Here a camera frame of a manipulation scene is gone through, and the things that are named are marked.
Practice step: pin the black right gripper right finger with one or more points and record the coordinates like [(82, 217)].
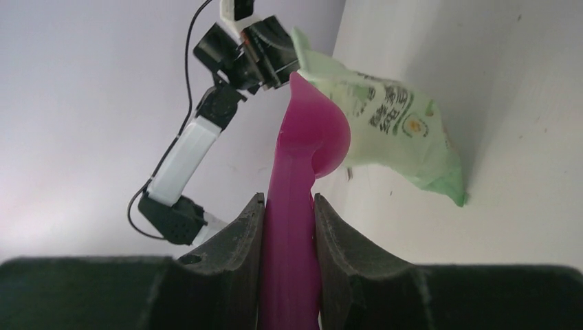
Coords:
[(366, 287)]

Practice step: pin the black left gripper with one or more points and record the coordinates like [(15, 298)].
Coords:
[(265, 58)]

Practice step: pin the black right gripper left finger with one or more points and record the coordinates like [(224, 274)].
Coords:
[(215, 286)]

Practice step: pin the magenta plastic scoop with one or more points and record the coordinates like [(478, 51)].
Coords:
[(312, 142)]

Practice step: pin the green cat litter bag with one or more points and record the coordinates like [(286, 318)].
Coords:
[(391, 124)]

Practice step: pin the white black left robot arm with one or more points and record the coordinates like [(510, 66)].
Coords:
[(177, 218)]

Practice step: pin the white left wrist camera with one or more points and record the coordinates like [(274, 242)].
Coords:
[(238, 14)]

